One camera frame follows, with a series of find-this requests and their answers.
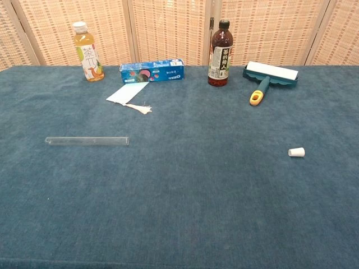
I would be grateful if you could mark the transparent glass test tube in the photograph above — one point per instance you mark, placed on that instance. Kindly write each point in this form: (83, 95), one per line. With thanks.
(84, 141)

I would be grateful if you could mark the small white cap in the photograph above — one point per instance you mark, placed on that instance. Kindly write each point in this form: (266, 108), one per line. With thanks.
(296, 152)

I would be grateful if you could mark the blue table cloth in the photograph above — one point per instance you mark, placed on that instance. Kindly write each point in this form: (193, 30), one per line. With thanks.
(196, 196)

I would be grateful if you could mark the dark tea bottle black cap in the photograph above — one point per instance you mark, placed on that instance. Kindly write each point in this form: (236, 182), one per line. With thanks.
(220, 61)

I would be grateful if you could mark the woven bamboo screen panel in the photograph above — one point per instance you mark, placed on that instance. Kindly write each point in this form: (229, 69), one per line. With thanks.
(168, 28)
(266, 28)
(70, 16)
(342, 39)
(11, 45)

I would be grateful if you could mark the yellow tea bottle white cap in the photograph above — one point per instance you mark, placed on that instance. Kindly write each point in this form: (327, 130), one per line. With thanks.
(89, 61)

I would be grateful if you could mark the black screen hinge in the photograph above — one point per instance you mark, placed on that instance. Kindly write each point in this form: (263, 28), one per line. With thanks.
(211, 23)

